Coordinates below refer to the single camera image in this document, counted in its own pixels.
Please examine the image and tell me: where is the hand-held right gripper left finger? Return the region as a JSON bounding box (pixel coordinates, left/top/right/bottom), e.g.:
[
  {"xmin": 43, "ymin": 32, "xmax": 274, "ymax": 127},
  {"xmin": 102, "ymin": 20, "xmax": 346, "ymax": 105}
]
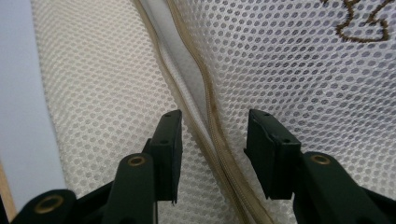
[{"xmin": 150, "ymin": 109, "xmax": 184, "ymax": 204}]

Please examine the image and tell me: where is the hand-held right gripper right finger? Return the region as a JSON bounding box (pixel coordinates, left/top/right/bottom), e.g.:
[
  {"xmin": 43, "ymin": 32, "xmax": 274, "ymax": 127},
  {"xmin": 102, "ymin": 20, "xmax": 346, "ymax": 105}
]
[{"xmin": 244, "ymin": 108, "xmax": 303, "ymax": 201}]

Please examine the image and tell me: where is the cream mesh laundry bag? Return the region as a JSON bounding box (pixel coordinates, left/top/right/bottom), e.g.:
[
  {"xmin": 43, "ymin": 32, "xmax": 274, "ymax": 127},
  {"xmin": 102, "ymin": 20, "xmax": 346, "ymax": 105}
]
[{"xmin": 30, "ymin": 0, "xmax": 396, "ymax": 224}]

